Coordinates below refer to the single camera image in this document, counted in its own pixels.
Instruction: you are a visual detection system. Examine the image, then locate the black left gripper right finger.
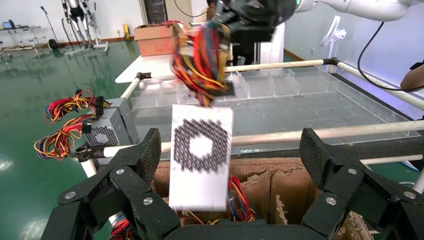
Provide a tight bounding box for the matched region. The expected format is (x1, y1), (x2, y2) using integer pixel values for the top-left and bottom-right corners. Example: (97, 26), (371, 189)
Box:
(299, 127), (424, 240)

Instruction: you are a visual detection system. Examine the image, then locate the black microphone stand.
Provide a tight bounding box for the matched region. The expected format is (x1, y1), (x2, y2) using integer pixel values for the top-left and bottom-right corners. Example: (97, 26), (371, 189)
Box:
(39, 5), (60, 51)

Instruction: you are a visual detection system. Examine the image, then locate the black camera cable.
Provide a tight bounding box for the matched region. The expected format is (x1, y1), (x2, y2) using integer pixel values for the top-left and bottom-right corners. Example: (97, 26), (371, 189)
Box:
(357, 21), (424, 93)

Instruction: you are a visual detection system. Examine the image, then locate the metal stand rig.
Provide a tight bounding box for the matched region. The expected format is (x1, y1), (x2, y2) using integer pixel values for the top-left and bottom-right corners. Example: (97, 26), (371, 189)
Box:
(61, 0), (110, 57)

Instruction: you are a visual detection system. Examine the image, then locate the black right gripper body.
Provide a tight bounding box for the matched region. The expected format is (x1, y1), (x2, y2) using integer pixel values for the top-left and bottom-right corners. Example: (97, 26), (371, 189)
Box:
(206, 0), (299, 44)

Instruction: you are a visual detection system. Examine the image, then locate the person forearm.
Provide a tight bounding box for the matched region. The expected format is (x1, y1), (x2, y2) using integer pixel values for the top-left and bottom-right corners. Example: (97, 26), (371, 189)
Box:
(400, 60), (424, 93)

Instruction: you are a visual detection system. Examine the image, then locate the clear acrylic divider tray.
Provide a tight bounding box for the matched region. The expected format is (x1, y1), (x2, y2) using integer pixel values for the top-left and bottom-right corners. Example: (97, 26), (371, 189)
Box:
(129, 66), (421, 156)

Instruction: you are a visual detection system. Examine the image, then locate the white table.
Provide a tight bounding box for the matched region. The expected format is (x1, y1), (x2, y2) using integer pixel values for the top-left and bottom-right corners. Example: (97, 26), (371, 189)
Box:
(114, 53), (176, 84)

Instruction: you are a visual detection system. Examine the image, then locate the white stand device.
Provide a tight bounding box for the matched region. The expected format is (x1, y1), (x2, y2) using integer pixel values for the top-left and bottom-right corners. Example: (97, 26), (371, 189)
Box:
(320, 15), (348, 74)

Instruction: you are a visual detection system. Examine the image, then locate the closed brown cardboard box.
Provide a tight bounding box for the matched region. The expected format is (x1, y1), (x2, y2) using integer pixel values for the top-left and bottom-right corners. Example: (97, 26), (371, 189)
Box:
(133, 24), (177, 58)

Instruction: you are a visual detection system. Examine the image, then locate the metal frame desk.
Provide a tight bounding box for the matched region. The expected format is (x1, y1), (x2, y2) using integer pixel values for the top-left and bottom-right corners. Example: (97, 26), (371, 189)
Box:
(0, 19), (42, 54)

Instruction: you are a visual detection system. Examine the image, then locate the brown cardboard box with dividers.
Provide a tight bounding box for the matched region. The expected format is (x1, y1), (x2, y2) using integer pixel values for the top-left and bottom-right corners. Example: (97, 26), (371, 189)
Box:
(150, 157), (369, 240)

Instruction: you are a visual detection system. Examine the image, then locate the white frame leg pipe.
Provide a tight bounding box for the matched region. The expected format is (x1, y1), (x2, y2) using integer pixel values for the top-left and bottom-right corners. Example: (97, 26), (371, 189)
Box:
(80, 158), (100, 180)
(412, 167), (424, 195)

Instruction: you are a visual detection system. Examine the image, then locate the dark column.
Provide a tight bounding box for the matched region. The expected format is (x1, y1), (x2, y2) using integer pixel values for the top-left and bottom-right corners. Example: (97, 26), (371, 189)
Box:
(144, 0), (168, 24)

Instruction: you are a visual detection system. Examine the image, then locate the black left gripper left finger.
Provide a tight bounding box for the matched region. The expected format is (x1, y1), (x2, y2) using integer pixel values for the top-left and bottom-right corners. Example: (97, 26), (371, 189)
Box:
(40, 128), (181, 240)

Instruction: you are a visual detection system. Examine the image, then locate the white cabinet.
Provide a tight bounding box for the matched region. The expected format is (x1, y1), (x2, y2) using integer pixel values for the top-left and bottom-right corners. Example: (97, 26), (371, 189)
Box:
(259, 23), (286, 65)

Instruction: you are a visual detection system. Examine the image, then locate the grey power supply with wires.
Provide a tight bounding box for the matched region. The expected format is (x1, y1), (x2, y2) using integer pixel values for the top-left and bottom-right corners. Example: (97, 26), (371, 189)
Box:
(168, 19), (234, 213)
(43, 88), (140, 143)
(33, 107), (133, 167)
(109, 216), (133, 240)
(226, 176), (257, 223)

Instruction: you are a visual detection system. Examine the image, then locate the long white frame pipe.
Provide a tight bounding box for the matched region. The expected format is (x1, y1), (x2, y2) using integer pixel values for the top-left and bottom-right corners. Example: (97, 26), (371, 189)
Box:
(102, 119), (424, 158)

